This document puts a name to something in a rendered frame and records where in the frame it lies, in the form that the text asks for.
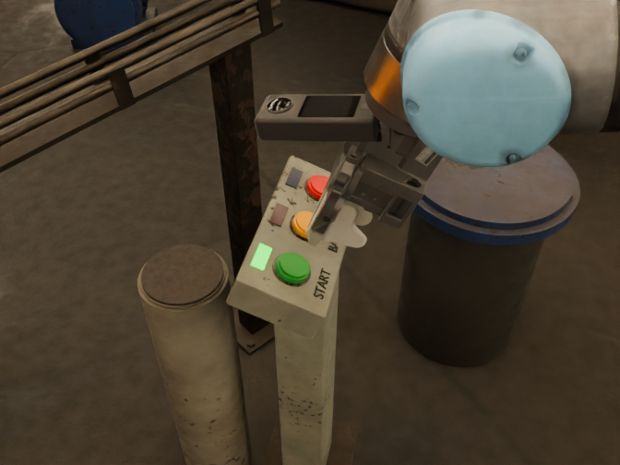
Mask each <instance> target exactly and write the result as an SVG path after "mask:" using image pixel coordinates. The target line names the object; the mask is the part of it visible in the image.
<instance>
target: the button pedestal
mask: <svg viewBox="0 0 620 465"><path fill-rule="evenodd" d="M292 167H293V168H295V169H298V170H300V171H302V172H303V175H302V177H301V180H300V182H299V184H298V186H297V188H296V189H295V188H293V187H290V186H288V185H286V184H285V183H286V181H287V179H288V176H289V174H290V172H291V169H292ZM330 174H331V173H330V172H328V171H326V170H324V169H321V168H319V167H317V166H315V165H313V164H311V163H309V162H307V161H303V160H301V159H299V158H297V157H294V156H291V157H290V158H289V159H288V161H287V164H286V166H285V168H284V170H283V173H282V175H281V177H280V180H279V182H278V184H277V186H276V189H275V191H274V193H273V195H272V198H271V200H270V201H269V203H268V207H267V209H266V212H265V214H264V216H263V218H262V221H261V222H260V224H259V226H258V229H257V231H256V234H255V237H254V239H253V241H252V243H251V245H250V247H249V249H248V251H247V254H246V256H245V258H244V262H243V264H242V266H241V268H240V270H239V272H238V274H237V277H236V279H235V281H234V283H233V286H232V288H231V291H230V293H229V295H228V298H227V300H226V302H227V304H228V305H231V306H233V307H235V308H238V309H240V310H242V311H245V312H246V313H248V314H251V315H253V316H257V317H259V318H262V319H264V320H266V321H268V322H270V323H272V324H274V331H275V347H276V362H277V378H278V392H279V408H280V411H279V415H278V418H277V421H276V423H275V427H274V430H273V433H272V436H271V438H270V442H269V445H268V450H267V453H266V456H265V459H264V462H263V465H352V457H353V452H354V448H355V443H356V438H357V435H358V430H359V424H355V423H346V422H343V421H338V420H334V419H332V417H333V397H334V375H335V355H336V335H337V314H338V294H339V274H340V266H341V262H342V259H343V256H344V253H345V249H346V246H347V245H343V244H336V243H332V242H328V241H321V242H318V244H317V245H316V246H312V245H310V244H309V243H308V239H307V238H304V237H303V236H301V235H299V234H298V233H297V232H296V231H295V230H294V228H293V227H292V220H293V218H294V216H295V215H296V214H297V213H298V212H300V211H309V212H313V213H314V211H315V209H316V205H317V203H318V201H319V199H318V198H316V197H313V196H312V195H311V194H310V193H309V191H308V190H307V186H306V185H307V182H308V180H309V178H310V177H311V176H313V175H324V176H326V177H328V178H329V177H330ZM277 203H280V204H282V205H283V206H286V207H288V208H289V209H288V211H287V214H286V216H285V219H284V221H283V223H282V225H281V227H280V226H277V225H275V224H273V223H271V222H269V220H270V218H271V215H272V213H273V211H274V208H275V207H276V205H277ZM259 244H263V245H266V246H268V247H270V248H272V250H271V253H270V255H269V258H268V262H267V264H266V266H265V268H264V270H261V269H259V268H255V267H253V266H251V263H252V260H253V258H254V256H255V253H256V251H257V248H258V246H259ZM284 253H295V254H298V255H300V256H302V257H303V258H304V259H305V260H306V261H307V262H308V264H309V267H310V273H309V275H308V277H307V279H306V280H305V281H303V282H301V283H290V282H288V281H286V280H284V279H282V278H281V277H280V276H279V274H278V273H277V270H276V262H277V260H278V258H279V256H280V255H282V254H284Z"/></svg>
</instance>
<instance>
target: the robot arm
mask: <svg viewBox="0 0 620 465"><path fill-rule="evenodd" d="M364 83H365V86H366V87H367V90H366V92H365V94H299V95H268V96H267V98H266V99H265V101H264V103H263V105H262V106H261V108H260V110H259V112H258V114H257V116H256V119H255V126H256V132H257V136H258V137H259V139H261V140H279V141H334V142H343V144H342V146H341V148H340V152H339V154H338V156H337V159H336V160H335V163H334V166H333V168H332V171H331V174H330V177H329V179H328V182H327V184H326V186H325V189H324V191H323V193H322V196H321V198H320V199H319V201H318V203H317V205H316V209H315V211H314V214H313V216H312V218H311V220H310V222H309V224H308V227H307V230H306V235H307V239H308V243H309V244H310V245H312V246H316V245H317V244H318V242H321V241H328V242H332V243H336V244H343V245H347V246H350V247H356V248H358V247H362V246H364V245H365V243H366V241H367V238H366V236H365V235H364V234H363V233H362V232H361V231H360V230H359V229H358V228H357V226H356V225H360V226H364V225H367V224H368V223H370V222H371V220H372V218H373V214H375V215H376V216H379V219H378V221H380V222H383V223H385V224H386V225H389V226H391V227H393V228H395V229H398V230H400V228H401V227H402V225H403V224H404V222H405V221H406V220H407V219H408V218H409V216H410V215H411V213H412V211H413V210H414V208H415V207H416V205H417V204H418V202H419V201H420V200H421V198H422V197H423V195H424V189H425V185H426V182H427V180H428V179H429V177H430V176H431V174H432V173H433V171H434V170H435V168H436V167H437V165H438V164H439V162H441V160H442V159H443V157H444V158H446V159H448V160H451V161H454V162H457V163H460V164H465V165H469V166H475V167H498V166H504V165H509V164H512V163H515V162H518V161H522V160H524V159H527V158H529V157H530V156H532V155H534V154H535V153H537V152H538V151H540V150H541V149H543V148H544V147H545V146H546V145H547V144H548V143H549V142H550V141H551V140H552V139H553V138H554V137H555V136H556V135H557V134H566V133H598V132H620V0H398V2H397V4H396V6H395V8H394V10H393V12H392V14H391V16H390V18H389V20H388V22H387V25H386V27H385V28H384V30H383V32H382V34H381V36H380V38H379V40H378V42H377V45H376V47H375V49H374V51H373V53H372V55H371V57H370V59H369V61H368V63H367V65H366V67H365V70H364ZM411 203H412V204H411ZM410 205H411V206H410ZM408 208H409V209H408ZM407 209H408V210H407ZM406 210H407V212H406ZM405 212H406V213H405ZM372 213H373V214H372ZM404 213H405V215H404ZM403 215H404V216H403ZM402 216H403V218H402Z"/></svg>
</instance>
